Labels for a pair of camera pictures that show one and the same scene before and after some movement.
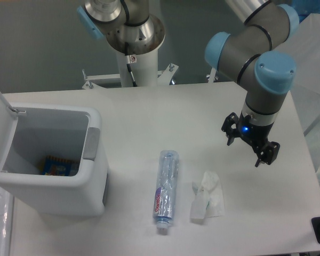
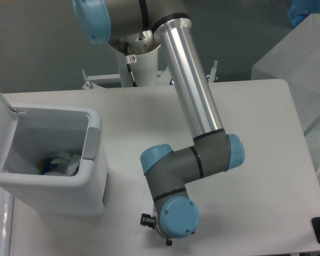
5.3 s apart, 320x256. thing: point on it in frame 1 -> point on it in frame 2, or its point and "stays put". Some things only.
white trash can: (57, 165) stays put
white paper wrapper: (208, 200) -> (66, 164)
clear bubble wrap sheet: (1, 215) stays put
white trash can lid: (2, 122) stays put
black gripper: (256, 133) -> (157, 208)
